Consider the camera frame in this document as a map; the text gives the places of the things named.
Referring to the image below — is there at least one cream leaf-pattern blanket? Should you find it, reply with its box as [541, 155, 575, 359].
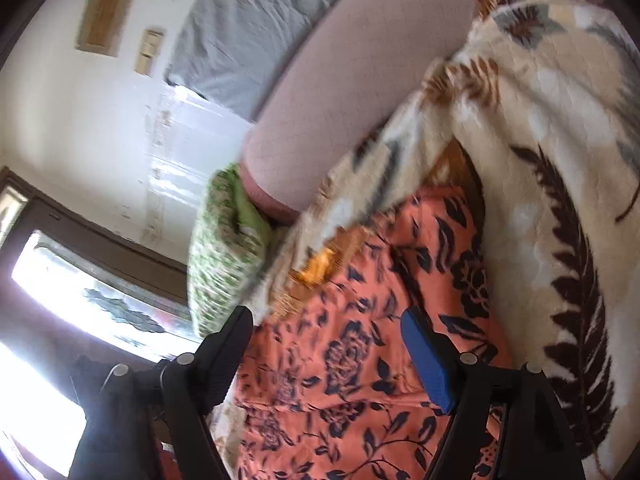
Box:
[215, 0, 639, 479]

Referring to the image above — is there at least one wall switch plate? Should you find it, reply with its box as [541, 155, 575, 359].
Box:
[134, 29, 164, 76]

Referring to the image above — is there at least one stained glass window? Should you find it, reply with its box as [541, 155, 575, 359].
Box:
[1, 168, 198, 363]

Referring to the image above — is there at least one orange floral garment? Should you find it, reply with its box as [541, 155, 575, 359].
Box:
[235, 187, 509, 479]

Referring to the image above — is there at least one green checkered pillow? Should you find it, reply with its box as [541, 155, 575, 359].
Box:
[188, 162, 272, 338]

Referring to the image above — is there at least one grey pillow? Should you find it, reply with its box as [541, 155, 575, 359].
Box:
[164, 0, 337, 122]

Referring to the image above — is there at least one framed wall panel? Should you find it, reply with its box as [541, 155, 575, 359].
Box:
[75, 0, 132, 58]

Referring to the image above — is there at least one pink upholstered headboard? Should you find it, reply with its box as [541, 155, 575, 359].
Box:
[240, 0, 480, 224]

